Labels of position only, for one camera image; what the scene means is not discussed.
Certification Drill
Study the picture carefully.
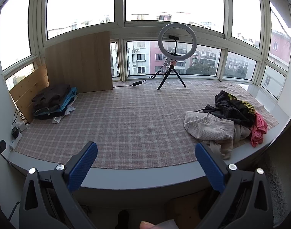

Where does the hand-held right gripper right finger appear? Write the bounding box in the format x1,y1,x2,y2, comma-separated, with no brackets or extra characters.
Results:
195,142,280,229

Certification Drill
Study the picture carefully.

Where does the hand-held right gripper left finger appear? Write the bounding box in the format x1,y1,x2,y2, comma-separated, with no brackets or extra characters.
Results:
18,141,98,229

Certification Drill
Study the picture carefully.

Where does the cream knit sweater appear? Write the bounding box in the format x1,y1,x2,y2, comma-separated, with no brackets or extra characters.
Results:
184,111,251,160

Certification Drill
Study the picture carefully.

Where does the person's right hand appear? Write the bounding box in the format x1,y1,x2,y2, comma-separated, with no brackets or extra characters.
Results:
139,221,160,229

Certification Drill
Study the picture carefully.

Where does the white power strip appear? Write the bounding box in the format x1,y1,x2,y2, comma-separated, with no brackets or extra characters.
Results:
9,122,30,151

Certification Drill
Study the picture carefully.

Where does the white folded garment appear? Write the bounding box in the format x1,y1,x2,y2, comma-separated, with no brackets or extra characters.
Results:
52,101,76,124

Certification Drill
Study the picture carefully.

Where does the dark navy folded garment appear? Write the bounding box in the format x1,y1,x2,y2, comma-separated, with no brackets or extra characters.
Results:
33,105,65,120

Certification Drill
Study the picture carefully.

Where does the pink checked blanket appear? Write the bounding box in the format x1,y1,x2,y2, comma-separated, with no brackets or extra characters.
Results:
15,80,279,170

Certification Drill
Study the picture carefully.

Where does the pink garment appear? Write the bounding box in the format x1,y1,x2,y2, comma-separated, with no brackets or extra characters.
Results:
250,111,268,147

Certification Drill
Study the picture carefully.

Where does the black garment with yellow print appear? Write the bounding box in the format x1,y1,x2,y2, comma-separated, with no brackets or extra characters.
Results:
215,90,257,127

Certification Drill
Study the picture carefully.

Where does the small knotty wooden board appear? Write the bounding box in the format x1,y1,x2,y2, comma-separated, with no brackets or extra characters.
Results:
9,63,49,123

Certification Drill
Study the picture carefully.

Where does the blue folded garment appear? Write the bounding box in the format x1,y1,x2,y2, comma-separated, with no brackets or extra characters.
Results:
59,87,78,111

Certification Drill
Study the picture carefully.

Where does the white lace cloth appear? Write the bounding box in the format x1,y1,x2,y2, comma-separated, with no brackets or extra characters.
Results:
265,153,291,227

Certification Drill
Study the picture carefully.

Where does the brown folded garment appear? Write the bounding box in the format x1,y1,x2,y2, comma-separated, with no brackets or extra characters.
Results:
32,83,71,110

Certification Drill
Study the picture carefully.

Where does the large light wooden board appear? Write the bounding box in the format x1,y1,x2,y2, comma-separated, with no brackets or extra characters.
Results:
45,31,113,93

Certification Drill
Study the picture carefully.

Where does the black ring light cable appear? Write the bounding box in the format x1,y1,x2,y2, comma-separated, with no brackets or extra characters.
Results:
113,61,171,88

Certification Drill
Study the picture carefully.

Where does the white ring light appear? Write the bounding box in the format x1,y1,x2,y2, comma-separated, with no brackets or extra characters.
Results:
158,23,198,61

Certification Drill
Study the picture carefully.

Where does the white window frame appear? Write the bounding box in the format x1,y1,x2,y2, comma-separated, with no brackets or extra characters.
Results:
0,0,291,98

